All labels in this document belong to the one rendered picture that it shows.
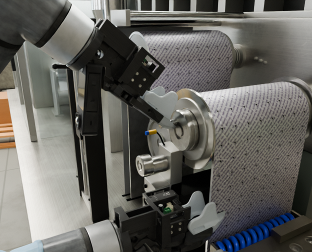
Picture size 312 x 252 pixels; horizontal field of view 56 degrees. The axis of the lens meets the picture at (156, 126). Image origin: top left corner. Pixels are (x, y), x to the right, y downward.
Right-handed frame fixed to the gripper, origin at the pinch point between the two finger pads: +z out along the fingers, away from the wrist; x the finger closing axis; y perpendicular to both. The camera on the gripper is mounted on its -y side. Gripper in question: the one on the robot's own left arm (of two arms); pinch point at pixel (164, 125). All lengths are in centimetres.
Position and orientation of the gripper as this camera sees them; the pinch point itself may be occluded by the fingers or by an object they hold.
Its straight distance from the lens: 52.7
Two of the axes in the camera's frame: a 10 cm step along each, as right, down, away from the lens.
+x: -4.6, -3.1, 8.3
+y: 5.7, -8.2, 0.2
